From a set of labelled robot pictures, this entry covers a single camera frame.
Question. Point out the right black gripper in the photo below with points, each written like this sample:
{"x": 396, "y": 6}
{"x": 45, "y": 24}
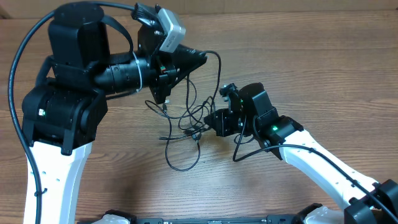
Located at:
{"x": 221, "y": 127}

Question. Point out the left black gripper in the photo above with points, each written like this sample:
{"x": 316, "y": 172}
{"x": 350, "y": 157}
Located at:
{"x": 165, "y": 70}

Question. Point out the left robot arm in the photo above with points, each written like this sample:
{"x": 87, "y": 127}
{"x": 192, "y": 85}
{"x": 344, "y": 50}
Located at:
{"x": 63, "y": 110}

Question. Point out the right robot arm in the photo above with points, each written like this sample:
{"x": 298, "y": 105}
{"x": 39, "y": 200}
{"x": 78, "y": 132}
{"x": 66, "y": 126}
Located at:
{"x": 361, "y": 199}

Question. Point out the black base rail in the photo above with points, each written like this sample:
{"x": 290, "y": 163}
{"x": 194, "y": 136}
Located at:
{"x": 211, "y": 221}

